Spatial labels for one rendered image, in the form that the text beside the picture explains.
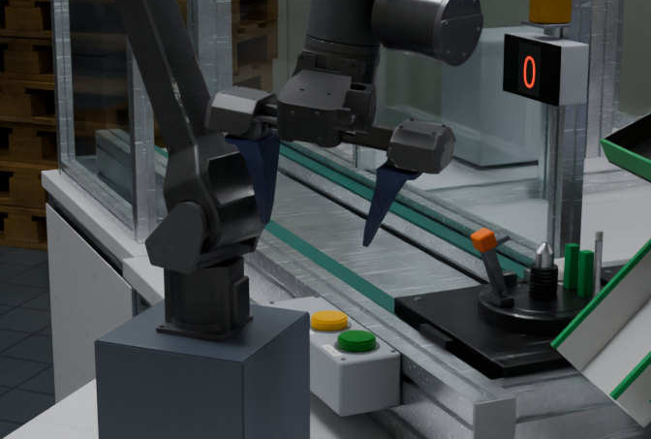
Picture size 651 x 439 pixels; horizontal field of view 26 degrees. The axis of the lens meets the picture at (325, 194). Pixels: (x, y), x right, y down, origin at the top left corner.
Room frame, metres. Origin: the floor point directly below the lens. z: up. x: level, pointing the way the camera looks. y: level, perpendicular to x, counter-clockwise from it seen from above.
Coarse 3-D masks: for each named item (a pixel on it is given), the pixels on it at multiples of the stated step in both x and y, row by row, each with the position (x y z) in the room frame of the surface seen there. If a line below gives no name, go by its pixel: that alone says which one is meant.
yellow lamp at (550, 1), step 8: (536, 0) 1.66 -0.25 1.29; (544, 0) 1.65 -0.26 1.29; (552, 0) 1.65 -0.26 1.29; (560, 0) 1.65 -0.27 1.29; (568, 0) 1.66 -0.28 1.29; (536, 8) 1.66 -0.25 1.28; (544, 8) 1.65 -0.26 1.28; (552, 8) 1.65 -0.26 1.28; (560, 8) 1.65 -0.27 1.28; (568, 8) 1.66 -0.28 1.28; (536, 16) 1.66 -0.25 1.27; (544, 16) 1.65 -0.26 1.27; (552, 16) 1.65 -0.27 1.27; (560, 16) 1.65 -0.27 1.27; (568, 16) 1.66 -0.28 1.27
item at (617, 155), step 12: (636, 120) 1.24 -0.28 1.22; (648, 120) 1.25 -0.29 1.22; (624, 132) 1.24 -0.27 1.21; (636, 132) 1.24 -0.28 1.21; (648, 132) 1.25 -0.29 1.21; (612, 144) 1.21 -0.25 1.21; (624, 144) 1.24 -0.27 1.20; (636, 144) 1.24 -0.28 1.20; (648, 144) 1.23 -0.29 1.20; (612, 156) 1.22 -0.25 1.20; (624, 156) 1.19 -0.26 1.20; (636, 156) 1.17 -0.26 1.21; (648, 156) 1.21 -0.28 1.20; (624, 168) 1.21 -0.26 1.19; (636, 168) 1.17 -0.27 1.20; (648, 168) 1.15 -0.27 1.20; (648, 180) 1.16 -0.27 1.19
